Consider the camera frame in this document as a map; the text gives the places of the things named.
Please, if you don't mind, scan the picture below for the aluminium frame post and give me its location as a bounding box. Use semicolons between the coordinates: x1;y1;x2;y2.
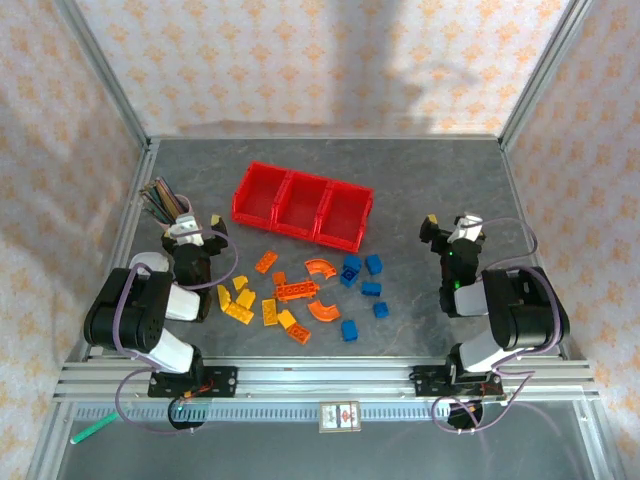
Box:
52;0;154;151
497;0;596;151

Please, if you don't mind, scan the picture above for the long orange lego plate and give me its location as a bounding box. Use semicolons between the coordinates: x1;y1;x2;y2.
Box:
273;279;321;303

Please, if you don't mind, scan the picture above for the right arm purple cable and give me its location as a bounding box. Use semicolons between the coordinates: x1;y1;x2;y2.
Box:
432;217;559;437

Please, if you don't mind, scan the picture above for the pink pencil cup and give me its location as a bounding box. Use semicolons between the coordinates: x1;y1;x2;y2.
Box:
163;194;195;227

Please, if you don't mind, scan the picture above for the aluminium table side rail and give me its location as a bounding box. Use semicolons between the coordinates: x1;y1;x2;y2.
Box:
499;141;571;360
97;141;161;360

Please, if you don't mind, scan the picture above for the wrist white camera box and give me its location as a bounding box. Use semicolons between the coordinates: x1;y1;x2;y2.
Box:
168;212;207;247
449;211;486;244

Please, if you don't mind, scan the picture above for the aluminium mounting rail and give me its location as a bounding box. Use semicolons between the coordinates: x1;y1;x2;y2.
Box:
52;357;601;404

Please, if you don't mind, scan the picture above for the coloured pencil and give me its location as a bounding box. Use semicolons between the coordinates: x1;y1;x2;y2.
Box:
141;188;171;222
138;200;167;222
148;183;176;220
157;176;182;217

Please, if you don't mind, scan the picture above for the grey slotted cable duct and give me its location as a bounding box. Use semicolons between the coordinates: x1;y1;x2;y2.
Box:
74;402;454;422

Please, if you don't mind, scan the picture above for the small framed card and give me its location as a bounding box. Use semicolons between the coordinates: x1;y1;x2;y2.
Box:
318;400;362;432

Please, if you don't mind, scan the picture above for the aluminium table end rail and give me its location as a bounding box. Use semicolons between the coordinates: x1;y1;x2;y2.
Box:
148;132;505;143

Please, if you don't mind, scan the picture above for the green marker pen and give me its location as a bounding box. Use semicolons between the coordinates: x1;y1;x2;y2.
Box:
70;410;120;445

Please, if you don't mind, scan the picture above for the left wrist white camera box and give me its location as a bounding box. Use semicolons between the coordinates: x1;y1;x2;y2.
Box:
168;212;207;247

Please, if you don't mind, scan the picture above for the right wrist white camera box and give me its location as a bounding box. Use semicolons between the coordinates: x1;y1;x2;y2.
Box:
449;211;486;244

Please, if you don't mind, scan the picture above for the yellow rectangular lego brick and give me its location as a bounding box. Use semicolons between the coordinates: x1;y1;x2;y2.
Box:
223;302;255;326

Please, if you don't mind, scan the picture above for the orange patterned fabric backdrop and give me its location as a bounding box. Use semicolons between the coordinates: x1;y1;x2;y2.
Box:
0;0;640;480

